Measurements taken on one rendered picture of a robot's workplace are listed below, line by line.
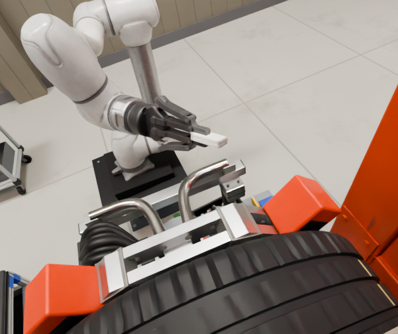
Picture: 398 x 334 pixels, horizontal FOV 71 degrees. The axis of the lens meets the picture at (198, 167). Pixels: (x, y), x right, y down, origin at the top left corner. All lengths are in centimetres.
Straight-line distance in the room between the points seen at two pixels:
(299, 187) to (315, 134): 171
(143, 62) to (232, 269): 105
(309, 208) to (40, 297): 41
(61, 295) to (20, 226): 186
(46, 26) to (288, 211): 56
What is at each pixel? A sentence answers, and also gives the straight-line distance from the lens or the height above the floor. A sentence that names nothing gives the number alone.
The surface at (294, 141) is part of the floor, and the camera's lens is 212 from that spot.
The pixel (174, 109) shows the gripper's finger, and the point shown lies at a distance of 58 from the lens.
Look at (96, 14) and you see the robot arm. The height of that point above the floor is 116.
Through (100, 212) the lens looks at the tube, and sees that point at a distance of 67.
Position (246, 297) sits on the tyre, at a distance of 36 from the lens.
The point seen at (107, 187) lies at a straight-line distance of 169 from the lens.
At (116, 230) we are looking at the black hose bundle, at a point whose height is 103.
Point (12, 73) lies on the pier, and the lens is 335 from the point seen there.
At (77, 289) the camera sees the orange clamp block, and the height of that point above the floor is 113.
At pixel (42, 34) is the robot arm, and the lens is 64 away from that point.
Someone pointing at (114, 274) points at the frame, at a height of 112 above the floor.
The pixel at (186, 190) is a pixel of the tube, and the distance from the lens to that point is 63.
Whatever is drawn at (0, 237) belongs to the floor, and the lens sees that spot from 235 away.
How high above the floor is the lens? 152
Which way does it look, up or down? 50 degrees down
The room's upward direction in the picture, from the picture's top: 14 degrees counter-clockwise
